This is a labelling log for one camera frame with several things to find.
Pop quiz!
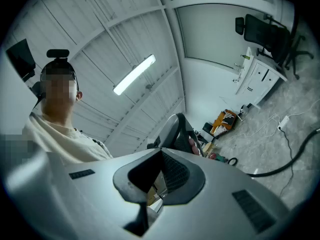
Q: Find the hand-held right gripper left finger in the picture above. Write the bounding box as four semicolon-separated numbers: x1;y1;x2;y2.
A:
46;147;163;240

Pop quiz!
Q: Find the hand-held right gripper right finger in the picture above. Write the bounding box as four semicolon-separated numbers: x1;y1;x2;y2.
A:
149;147;297;240

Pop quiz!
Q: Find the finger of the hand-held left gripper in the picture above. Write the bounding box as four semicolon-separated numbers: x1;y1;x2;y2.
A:
165;112;203;157

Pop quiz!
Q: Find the vacuum hose and wand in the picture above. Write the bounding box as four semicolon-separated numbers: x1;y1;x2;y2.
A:
226;128;320;178

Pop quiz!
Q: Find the pink cloth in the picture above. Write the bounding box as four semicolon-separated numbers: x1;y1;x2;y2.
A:
187;138;201;156

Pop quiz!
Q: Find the orange sofa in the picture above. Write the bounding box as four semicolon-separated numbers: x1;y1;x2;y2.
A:
211;109;238;138

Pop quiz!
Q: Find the striped blanket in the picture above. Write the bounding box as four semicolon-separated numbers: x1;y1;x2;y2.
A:
223;110;235;127

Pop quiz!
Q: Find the long ceiling light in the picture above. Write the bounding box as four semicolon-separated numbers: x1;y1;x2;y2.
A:
112;53;157;96

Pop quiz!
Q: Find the white drawer cabinet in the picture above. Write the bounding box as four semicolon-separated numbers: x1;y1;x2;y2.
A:
231;46;288;108

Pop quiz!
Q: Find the white power strip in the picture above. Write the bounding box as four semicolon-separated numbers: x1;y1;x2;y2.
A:
276;115;291;132

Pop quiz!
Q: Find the person's head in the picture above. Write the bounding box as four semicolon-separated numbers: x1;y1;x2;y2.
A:
39;58;84;125

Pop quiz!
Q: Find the black office chair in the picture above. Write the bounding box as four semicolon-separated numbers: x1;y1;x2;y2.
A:
234;13;315;80

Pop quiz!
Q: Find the black monitor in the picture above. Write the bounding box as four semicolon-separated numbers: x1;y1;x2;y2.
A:
5;38;37;83

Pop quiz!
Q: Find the black power cable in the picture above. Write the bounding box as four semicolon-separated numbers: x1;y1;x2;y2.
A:
278;128;295;199

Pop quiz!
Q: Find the white floor cable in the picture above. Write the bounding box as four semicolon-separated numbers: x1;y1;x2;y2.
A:
231;101;320;138

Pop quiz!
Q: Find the black head-mounted camera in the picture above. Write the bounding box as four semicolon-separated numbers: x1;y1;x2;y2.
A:
46;48;70;60

